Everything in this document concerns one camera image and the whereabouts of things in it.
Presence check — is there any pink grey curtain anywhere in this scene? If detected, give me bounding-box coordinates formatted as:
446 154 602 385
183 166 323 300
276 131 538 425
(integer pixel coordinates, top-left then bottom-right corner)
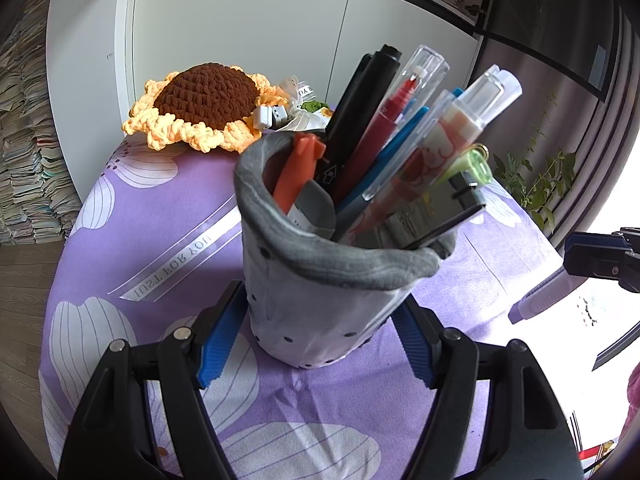
470 35 640 236

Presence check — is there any orange patterned clear pen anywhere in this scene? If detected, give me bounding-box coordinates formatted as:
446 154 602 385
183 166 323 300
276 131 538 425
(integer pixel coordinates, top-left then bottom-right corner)
345 65 523 241

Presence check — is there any dark window track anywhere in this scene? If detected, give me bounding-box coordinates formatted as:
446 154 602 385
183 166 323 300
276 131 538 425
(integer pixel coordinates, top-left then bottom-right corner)
592 317 640 371

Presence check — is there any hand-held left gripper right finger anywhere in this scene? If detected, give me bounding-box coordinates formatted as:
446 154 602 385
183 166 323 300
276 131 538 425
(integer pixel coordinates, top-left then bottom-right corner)
392 296 585 480

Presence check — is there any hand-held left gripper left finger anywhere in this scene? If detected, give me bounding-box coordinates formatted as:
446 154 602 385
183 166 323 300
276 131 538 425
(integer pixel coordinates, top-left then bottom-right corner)
57 280 248 480

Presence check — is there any clear red ink pen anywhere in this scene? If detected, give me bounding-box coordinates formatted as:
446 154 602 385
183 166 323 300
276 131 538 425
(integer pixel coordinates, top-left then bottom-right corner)
345 46 448 196

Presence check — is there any blue pen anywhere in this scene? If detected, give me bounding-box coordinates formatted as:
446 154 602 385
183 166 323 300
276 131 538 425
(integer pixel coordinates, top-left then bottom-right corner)
335 87 463 213

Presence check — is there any clear printed ribbon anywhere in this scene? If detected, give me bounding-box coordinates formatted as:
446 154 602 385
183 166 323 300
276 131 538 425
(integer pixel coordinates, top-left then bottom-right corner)
107 205 243 302

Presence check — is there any large pile of books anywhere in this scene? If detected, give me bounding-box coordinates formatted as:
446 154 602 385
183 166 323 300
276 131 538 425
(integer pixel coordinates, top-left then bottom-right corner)
0 0 83 246

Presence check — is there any green potted plant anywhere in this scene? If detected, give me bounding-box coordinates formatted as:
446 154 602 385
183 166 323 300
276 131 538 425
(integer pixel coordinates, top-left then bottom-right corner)
492 85 576 236

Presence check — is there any black marker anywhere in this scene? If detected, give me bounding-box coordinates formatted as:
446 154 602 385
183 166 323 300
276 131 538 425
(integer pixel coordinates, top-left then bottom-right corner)
325 44 402 191

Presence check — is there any small white plastic box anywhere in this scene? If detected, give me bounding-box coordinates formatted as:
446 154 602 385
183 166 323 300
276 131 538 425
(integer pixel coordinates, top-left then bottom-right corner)
252 105 288 130

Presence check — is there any dark cabinet door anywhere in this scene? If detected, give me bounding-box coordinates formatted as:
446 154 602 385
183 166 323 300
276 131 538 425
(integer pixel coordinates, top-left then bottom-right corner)
467 0 640 106

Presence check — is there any grey white fabric pen holder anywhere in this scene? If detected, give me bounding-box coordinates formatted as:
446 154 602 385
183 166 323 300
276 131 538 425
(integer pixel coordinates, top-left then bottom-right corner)
234 131 458 368

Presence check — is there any purple floral tablecloth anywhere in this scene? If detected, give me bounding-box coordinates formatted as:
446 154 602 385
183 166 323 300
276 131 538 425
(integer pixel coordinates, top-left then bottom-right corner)
40 105 621 480

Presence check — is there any pink cloth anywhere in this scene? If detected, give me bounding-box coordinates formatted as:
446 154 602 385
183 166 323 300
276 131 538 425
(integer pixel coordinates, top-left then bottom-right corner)
620 365 640 431

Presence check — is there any black pen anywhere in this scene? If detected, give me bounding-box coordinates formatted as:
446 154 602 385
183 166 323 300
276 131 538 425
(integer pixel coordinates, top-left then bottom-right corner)
390 170 488 251

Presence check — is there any crocheted sunflower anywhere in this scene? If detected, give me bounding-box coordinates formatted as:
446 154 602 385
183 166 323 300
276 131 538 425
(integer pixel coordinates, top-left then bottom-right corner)
122 62 291 153

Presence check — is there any light green pen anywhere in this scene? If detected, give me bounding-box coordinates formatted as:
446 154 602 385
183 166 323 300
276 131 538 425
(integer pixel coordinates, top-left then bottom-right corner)
435 152 493 196

